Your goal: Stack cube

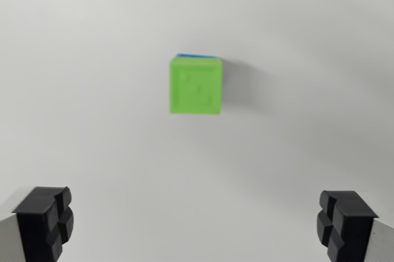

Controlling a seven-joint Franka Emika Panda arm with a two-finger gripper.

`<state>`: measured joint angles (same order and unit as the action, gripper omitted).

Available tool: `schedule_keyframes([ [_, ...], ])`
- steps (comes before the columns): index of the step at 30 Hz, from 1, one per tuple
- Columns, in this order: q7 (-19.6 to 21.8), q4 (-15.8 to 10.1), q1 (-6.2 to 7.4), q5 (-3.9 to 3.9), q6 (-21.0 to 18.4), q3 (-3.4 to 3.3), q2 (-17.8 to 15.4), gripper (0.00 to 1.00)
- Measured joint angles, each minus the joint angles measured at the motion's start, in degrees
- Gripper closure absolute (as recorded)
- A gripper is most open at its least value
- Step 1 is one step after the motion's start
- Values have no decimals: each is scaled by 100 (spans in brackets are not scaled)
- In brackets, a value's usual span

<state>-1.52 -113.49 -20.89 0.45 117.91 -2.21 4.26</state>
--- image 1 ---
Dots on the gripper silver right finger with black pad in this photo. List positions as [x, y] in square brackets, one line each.
[351, 225]

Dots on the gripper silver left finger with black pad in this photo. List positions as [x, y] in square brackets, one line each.
[37, 225]

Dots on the blue soft toy cube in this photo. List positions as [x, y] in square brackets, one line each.
[194, 55]

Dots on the green soft toy cube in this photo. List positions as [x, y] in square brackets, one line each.
[195, 88]

